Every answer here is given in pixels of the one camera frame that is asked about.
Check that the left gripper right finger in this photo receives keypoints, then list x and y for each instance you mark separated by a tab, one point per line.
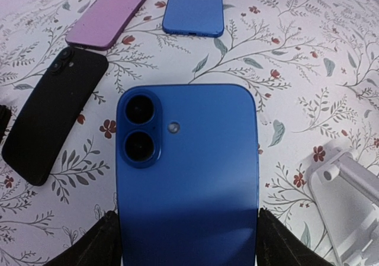
276	245

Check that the black phone face down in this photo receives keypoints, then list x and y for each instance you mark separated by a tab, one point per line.
46	118

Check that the black folding phone stand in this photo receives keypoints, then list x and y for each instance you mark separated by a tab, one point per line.
5	116

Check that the blue phone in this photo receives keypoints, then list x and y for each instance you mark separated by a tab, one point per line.
187	175
203	18

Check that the pink phone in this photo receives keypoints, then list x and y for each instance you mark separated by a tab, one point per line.
102	23

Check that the white silver stand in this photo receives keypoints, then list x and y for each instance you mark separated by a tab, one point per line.
346	195

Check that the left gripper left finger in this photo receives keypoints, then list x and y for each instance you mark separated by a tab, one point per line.
101	245

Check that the floral table mat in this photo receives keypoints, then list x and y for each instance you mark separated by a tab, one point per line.
312	68

